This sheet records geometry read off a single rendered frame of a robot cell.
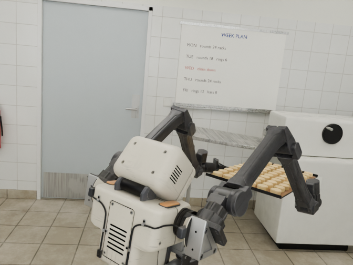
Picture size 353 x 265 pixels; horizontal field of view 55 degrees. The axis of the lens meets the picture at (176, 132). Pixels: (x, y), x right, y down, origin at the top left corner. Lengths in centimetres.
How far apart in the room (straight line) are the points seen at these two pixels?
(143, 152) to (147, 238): 25
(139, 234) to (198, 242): 17
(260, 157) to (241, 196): 18
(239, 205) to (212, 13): 284
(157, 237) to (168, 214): 7
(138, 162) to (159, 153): 7
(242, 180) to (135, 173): 33
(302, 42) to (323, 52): 26
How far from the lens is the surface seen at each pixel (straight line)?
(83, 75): 366
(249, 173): 111
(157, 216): 95
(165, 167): 98
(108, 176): 123
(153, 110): 361
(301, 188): 149
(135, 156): 106
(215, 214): 98
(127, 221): 102
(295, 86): 394
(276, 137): 124
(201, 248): 96
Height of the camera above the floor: 156
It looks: 12 degrees down
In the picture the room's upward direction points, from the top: 5 degrees clockwise
